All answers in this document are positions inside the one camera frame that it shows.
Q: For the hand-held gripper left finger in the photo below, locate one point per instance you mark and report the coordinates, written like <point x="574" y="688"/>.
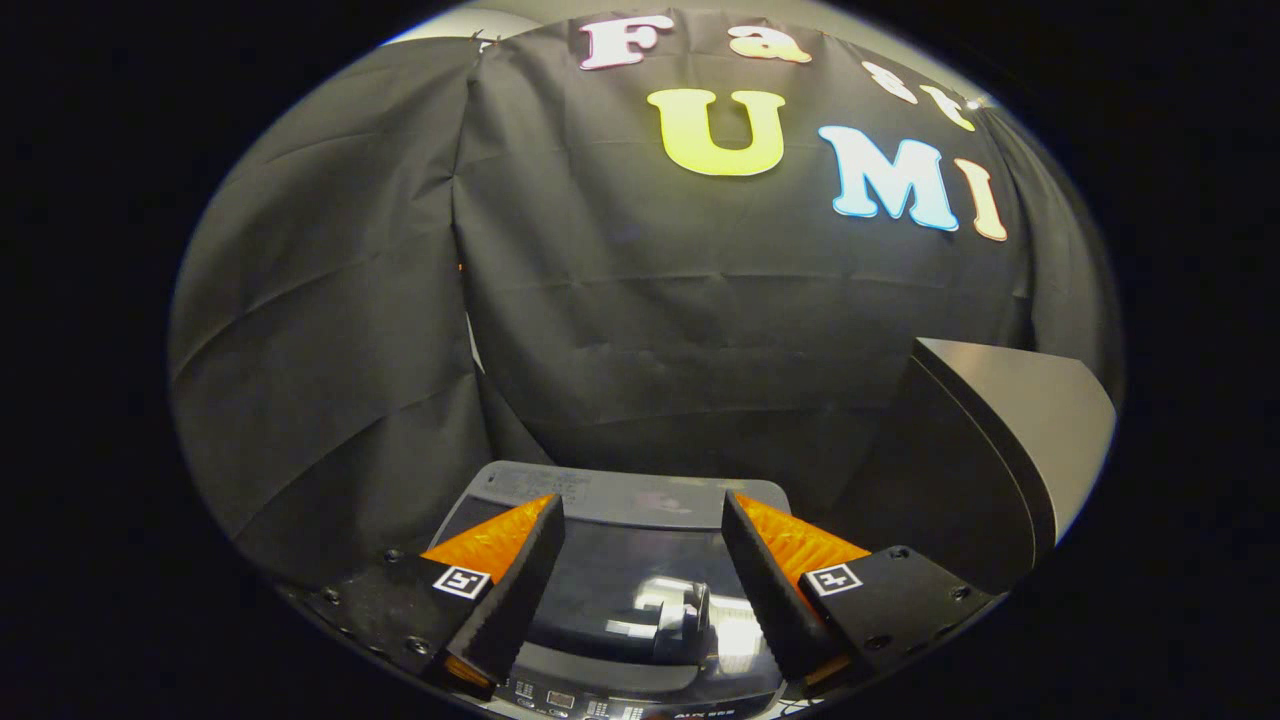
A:
<point x="525" y="580"/>

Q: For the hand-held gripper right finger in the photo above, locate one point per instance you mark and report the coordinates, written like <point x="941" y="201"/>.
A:
<point x="760" y="580"/>

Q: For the dark washing machine lid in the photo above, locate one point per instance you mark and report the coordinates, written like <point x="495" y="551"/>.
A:
<point x="620" y="580"/>

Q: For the grey washing machine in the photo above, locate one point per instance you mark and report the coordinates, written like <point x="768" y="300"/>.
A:
<point x="640" y="495"/>

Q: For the black backdrop cloth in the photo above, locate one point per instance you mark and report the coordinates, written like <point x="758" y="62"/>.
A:
<point x="600" y="330"/>

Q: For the grey cabinet with black top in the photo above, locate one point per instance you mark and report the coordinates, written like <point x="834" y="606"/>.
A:
<point x="1040" y="420"/>

